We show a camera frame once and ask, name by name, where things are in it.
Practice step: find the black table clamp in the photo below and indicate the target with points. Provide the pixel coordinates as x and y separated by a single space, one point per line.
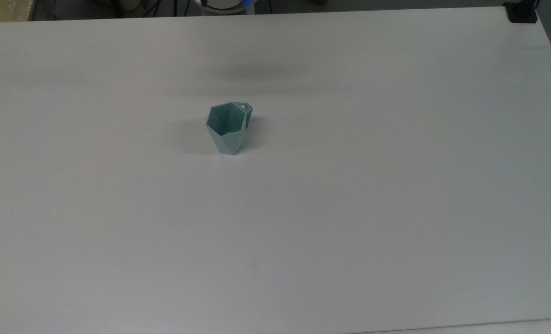
521 14

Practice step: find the teal faceted plastic cup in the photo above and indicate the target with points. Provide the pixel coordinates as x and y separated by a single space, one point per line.
229 141

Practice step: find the white adjoining table top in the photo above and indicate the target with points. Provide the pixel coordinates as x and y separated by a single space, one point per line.
489 328

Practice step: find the yellowish board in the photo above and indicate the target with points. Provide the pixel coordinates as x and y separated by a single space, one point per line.
3 10

